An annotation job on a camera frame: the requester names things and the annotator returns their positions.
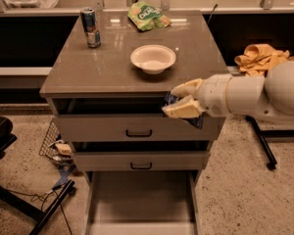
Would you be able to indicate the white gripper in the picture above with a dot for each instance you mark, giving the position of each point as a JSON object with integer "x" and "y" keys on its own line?
{"x": 213, "y": 94}

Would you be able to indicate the dark blue rxbar wrapper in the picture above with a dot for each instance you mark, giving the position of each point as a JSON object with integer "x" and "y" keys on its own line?
{"x": 195, "y": 121}

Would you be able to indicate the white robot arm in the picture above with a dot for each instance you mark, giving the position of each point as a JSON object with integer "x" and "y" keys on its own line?
{"x": 266, "y": 97}

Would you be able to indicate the grey drawer cabinet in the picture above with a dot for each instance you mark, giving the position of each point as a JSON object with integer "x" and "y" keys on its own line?
{"x": 103, "y": 80}

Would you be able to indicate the top grey drawer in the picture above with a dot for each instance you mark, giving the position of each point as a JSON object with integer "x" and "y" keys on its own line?
{"x": 135, "y": 127}

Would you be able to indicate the grey drawer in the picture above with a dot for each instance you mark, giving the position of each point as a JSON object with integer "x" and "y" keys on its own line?
{"x": 142, "y": 203}
{"x": 135, "y": 127}
{"x": 141, "y": 155}

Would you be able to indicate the middle grey drawer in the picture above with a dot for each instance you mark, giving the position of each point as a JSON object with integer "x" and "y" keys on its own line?
{"x": 141, "y": 155}

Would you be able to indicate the bottom grey drawer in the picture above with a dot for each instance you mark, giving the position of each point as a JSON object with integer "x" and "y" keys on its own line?
{"x": 142, "y": 203}

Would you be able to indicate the white paper bowl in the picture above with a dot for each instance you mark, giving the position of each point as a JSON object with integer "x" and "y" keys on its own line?
{"x": 153, "y": 59}

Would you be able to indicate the yellow crumpled cloth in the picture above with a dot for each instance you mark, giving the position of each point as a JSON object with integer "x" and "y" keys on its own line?
{"x": 259, "y": 59}

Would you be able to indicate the black stand leg right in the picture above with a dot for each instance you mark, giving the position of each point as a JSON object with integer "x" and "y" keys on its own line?
{"x": 263, "y": 135}

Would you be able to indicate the green snack bag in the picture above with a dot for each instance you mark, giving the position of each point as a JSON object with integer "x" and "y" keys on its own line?
{"x": 147, "y": 17}

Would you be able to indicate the blue silver energy drink can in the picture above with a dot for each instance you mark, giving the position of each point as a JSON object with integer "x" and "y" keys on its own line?
{"x": 90, "y": 27}

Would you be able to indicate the blue tape strip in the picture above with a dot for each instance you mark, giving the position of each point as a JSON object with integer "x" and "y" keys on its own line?
{"x": 65, "y": 171}

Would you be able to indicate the black chair base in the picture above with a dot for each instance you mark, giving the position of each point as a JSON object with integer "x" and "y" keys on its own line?
{"x": 6, "y": 136}

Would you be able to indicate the wire mesh basket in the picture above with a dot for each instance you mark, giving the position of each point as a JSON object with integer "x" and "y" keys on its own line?
{"x": 54, "y": 148}

